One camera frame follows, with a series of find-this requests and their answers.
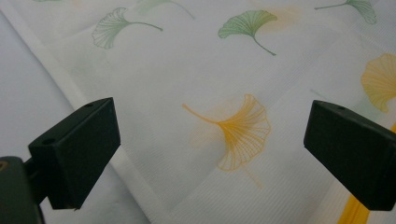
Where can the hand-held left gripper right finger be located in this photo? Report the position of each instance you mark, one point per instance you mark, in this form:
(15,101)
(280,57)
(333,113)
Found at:
(351,152)

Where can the white leaf print cloth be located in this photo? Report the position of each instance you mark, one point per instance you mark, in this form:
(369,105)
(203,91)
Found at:
(186,62)

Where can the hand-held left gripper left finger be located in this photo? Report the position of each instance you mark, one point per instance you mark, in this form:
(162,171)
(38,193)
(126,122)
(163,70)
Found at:
(77,149)

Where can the wooden edged table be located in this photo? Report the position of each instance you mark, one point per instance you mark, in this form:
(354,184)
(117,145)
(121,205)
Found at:
(25,93)

